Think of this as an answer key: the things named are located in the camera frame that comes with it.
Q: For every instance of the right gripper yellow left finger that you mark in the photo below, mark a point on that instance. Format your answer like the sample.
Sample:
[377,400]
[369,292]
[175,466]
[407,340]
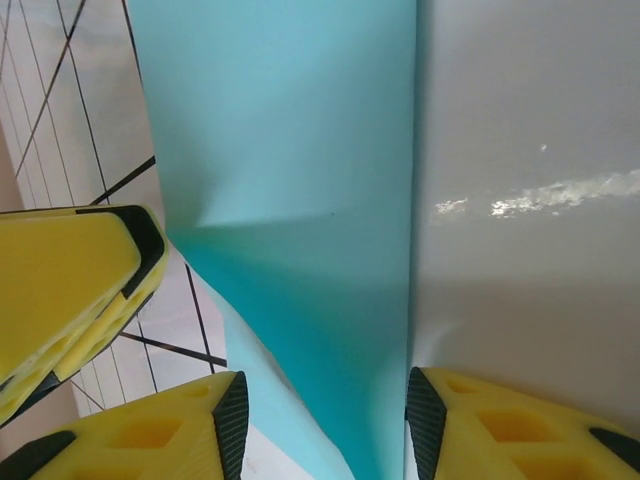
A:
[150,440]

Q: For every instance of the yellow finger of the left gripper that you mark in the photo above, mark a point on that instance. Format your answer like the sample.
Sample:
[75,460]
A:
[65,260]
[75,360]

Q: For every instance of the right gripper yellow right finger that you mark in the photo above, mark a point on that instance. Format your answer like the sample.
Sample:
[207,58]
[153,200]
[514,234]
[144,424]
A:
[500,435]

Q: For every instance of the turquoise cloth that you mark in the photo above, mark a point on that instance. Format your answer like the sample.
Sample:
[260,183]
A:
[300,150]

